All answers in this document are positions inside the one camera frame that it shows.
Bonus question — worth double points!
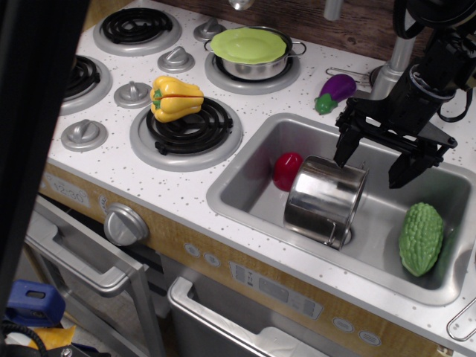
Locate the front left stove burner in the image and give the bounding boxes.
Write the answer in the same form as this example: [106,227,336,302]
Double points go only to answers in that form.
[59,55,112,115]

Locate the black foreground pole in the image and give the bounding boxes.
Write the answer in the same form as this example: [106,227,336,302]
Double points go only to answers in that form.
[1,1,89,309]

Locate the back left stove burner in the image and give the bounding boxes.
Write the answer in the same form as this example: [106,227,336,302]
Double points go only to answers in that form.
[93,7,181,57]

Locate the silver sink basin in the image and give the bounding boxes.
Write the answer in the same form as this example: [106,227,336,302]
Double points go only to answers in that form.
[207,113,475,306]

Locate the steel pot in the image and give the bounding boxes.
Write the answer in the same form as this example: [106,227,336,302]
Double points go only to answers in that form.
[283,155,368,250]
[204,26,306,80]

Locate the dishwasher door with handle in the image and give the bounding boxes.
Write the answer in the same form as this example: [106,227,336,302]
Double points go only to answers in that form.
[168,277,353,356]

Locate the grey stove knob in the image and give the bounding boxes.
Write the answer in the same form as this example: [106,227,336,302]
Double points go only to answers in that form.
[193,18,226,42]
[114,81,152,109]
[157,46,195,74]
[61,119,108,152]

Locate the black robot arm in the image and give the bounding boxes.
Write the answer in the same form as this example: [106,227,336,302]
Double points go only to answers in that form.
[334,1,475,189]

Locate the purple toy eggplant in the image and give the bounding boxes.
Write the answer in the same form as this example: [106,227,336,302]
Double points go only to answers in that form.
[315,74,357,115]

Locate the wire rack handle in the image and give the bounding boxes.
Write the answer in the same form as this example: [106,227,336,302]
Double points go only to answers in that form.
[446,299,475,342]

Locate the green plate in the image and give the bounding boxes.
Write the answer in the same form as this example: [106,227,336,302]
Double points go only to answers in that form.
[209,28,287,65]

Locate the yellow toy bell pepper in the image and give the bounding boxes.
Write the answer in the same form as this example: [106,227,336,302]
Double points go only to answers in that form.
[150,76,205,123]

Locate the back right stove burner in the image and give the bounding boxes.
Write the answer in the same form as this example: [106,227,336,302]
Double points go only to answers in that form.
[205,54,301,95]

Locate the front right stove burner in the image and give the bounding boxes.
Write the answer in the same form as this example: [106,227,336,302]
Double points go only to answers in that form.
[129,97,243,172]

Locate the silver faucet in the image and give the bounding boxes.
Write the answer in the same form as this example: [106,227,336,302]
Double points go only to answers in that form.
[323,0,416,101]

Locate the large silver oven dial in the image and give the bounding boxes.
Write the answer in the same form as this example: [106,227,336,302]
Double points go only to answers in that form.
[103,202,149,246]

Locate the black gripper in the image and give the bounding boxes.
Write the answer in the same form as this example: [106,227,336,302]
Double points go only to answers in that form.
[334,65,457,189]

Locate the yellow cloth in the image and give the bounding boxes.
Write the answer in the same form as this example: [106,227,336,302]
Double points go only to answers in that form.
[33,325,77,350]

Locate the green toy bitter gourd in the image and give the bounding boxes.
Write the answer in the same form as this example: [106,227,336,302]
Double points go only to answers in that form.
[399,202,443,277]

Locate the steel pot on stove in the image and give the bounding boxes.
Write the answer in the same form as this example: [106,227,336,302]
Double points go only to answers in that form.
[204,26,306,80]

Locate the stove burner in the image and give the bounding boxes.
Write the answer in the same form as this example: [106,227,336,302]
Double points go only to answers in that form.
[129,97,243,172]
[59,55,112,115]
[93,7,181,57]
[205,54,301,95]

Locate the blue clamp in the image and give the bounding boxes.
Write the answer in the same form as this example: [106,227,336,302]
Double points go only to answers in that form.
[4,280,65,327]

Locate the red toy pepper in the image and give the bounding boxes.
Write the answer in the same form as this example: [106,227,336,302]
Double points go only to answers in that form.
[272,152,303,192]

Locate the oven door with handle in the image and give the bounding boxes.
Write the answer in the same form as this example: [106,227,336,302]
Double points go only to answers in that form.
[25,196,166,356]

